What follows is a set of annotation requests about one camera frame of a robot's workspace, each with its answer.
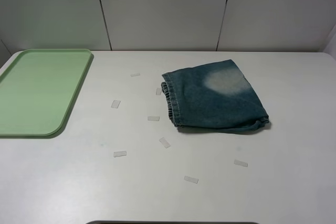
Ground children's blue denim shorts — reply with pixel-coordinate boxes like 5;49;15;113
161;59;269;133

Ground light green plastic tray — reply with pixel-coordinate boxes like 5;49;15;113
1;49;93;137

